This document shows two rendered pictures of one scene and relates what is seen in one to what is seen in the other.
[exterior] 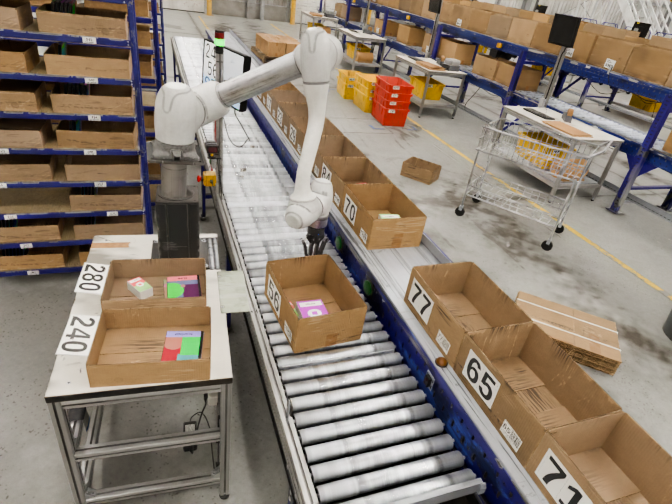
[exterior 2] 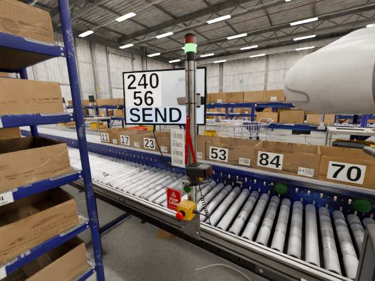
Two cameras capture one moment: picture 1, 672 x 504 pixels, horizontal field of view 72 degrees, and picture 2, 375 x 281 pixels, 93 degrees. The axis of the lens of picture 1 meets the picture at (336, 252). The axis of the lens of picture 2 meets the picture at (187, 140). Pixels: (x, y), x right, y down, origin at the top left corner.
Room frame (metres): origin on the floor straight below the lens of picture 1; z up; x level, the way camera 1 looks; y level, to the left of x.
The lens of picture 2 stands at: (1.84, 1.25, 1.36)
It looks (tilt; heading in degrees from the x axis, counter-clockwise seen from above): 12 degrees down; 328
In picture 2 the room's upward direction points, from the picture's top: 1 degrees counter-clockwise
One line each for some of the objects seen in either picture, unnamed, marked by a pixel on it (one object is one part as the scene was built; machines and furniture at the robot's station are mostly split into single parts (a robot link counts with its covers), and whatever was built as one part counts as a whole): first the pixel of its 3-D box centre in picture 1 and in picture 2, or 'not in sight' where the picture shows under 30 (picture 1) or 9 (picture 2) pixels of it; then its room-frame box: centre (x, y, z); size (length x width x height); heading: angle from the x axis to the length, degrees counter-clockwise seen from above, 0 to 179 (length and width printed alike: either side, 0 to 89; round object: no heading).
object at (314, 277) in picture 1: (312, 299); not in sight; (1.53, 0.06, 0.83); 0.39 x 0.29 x 0.17; 29
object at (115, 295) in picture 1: (158, 287); not in sight; (1.49, 0.70, 0.80); 0.38 x 0.28 x 0.10; 109
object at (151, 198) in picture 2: (251, 171); (169, 188); (3.00, 0.67, 0.72); 0.52 x 0.05 x 0.05; 114
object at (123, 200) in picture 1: (108, 191); not in sight; (2.63, 1.51, 0.59); 0.40 x 0.30 x 0.10; 112
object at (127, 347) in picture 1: (155, 343); not in sight; (1.18, 0.58, 0.80); 0.38 x 0.28 x 0.10; 107
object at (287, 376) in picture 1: (342, 367); not in sight; (1.28, -0.10, 0.72); 0.52 x 0.05 x 0.05; 114
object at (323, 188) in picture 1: (319, 197); not in sight; (1.76, 0.11, 1.19); 0.13 x 0.11 x 0.16; 160
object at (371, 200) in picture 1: (381, 214); (356, 166); (2.16, -0.20, 0.96); 0.39 x 0.29 x 0.17; 24
